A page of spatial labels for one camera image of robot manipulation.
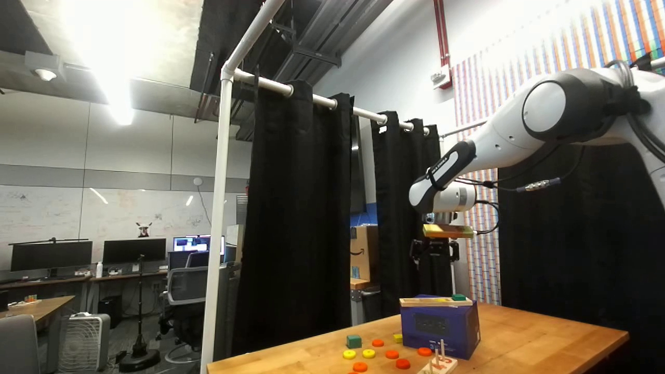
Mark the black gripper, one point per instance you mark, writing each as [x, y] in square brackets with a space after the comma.
[436, 249]

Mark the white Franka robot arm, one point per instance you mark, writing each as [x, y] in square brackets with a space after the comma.
[553, 111]

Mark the green square block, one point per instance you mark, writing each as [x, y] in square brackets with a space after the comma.
[353, 341]

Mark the green disc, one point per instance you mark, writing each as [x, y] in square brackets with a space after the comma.
[458, 298]

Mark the purple box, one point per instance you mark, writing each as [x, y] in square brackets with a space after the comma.
[442, 333]

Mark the cardboard box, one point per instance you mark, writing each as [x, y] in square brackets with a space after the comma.
[360, 256]

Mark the yellow small piece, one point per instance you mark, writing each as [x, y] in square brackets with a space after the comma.
[397, 337]

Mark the orange disc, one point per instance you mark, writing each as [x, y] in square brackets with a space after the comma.
[391, 354]
[360, 365]
[403, 362]
[376, 341]
[425, 352]

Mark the wooden peg board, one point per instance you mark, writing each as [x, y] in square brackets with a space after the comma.
[438, 364]

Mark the yellow disc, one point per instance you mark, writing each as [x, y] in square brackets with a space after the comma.
[368, 354]
[350, 354]

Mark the red pipe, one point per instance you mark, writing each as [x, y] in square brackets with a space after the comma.
[442, 33]

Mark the lit blue computer screen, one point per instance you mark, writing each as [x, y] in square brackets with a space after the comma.
[191, 243]

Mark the office chair with mesh back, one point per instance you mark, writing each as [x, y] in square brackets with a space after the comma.
[186, 287]

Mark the black computer monitor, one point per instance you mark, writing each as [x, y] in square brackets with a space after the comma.
[133, 249]
[51, 254]

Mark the black stand with round base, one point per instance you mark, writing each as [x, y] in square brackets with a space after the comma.
[140, 355]

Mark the white box fan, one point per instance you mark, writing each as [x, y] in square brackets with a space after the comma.
[84, 341]

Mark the wooden desk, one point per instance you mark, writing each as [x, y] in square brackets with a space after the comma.
[39, 305]

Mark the grey chair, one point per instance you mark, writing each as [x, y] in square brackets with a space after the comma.
[18, 344]

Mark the ceiling lamp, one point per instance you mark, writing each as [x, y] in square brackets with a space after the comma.
[47, 73]

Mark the white wall alarm box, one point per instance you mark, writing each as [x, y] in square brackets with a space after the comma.
[442, 75]

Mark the white pvc pipe frame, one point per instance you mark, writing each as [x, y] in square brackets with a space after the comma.
[221, 208]

